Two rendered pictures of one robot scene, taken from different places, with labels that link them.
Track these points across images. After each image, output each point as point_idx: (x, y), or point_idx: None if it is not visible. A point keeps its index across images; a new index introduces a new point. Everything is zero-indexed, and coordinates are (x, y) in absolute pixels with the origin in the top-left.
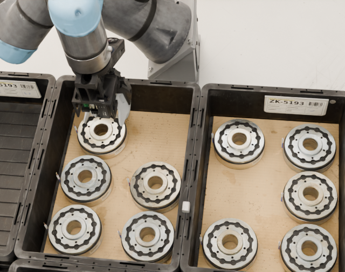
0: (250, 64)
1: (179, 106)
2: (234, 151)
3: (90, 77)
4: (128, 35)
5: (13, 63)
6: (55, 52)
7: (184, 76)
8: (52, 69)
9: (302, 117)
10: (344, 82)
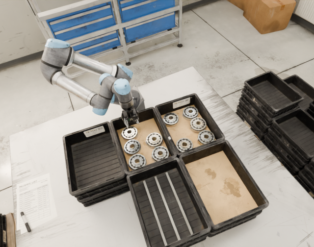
0: (157, 102)
1: (148, 116)
2: (171, 121)
3: (129, 109)
4: None
5: (102, 115)
6: (96, 121)
7: None
8: None
9: (183, 106)
10: None
